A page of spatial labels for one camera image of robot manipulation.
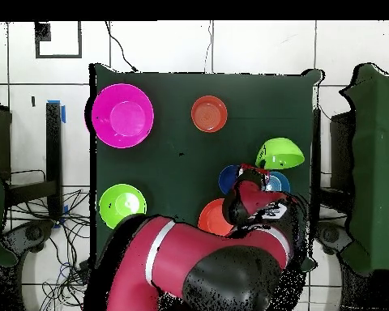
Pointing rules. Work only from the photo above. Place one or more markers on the dark green table cloth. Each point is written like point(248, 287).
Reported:
point(168, 162)

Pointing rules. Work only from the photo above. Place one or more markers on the blue tape strip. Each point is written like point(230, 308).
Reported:
point(63, 113)

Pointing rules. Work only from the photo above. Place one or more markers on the small translucent orange bowl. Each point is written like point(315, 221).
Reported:
point(209, 114)

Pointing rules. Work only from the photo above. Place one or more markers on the light blue translucent bowl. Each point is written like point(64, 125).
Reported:
point(280, 183)

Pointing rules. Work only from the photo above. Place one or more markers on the small dark blue bowl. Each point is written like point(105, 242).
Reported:
point(227, 178)

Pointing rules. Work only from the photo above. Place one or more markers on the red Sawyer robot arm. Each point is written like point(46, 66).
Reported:
point(181, 252)

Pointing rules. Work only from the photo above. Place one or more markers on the black floor frame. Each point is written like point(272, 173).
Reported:
point(42, 32)

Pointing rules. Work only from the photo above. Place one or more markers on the large pink bowl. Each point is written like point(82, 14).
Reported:
point(123, 116)

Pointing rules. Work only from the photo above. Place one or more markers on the large green bowl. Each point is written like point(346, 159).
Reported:
point(116, 202)
point(278, 149)

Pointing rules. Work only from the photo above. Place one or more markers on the large orange bowl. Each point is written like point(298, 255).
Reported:
point(212, 217)

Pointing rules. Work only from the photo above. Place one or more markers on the black office chair base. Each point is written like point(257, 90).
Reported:
point(330, 235)
point(32, 233)

